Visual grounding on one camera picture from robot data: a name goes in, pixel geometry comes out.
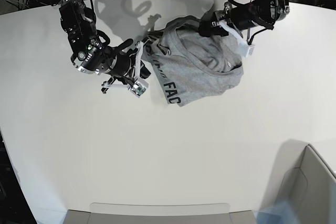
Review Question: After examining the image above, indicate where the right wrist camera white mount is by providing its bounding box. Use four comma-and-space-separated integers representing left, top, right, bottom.
101, 39, 151, 97

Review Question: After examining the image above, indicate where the grey T-shirt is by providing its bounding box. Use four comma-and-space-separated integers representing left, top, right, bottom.
144, 16, 244, 106

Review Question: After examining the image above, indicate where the grey bin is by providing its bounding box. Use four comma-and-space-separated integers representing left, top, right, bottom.
63, 202, 257, 223
275, 145, 335, 223

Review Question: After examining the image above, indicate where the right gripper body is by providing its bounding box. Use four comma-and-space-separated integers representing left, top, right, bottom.
103, 39, 136, 85

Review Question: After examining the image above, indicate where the blue cloth in corner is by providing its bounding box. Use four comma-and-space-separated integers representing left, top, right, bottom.
254, 200, 300, 224

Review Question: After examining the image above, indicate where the grey bin at right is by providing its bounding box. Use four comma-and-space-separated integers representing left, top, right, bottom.
275, 145, 335, 223

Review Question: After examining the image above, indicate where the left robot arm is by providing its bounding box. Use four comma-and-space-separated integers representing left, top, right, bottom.
198, 0, 290, 37

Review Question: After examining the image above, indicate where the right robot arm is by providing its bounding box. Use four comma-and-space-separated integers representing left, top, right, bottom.
49, 0, 151, 87

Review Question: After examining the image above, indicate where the grey bin at bottom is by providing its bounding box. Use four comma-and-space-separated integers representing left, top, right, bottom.
63, 202, 257, 223

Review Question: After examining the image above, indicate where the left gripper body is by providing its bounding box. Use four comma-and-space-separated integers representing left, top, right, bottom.
212, 2, 259, 31

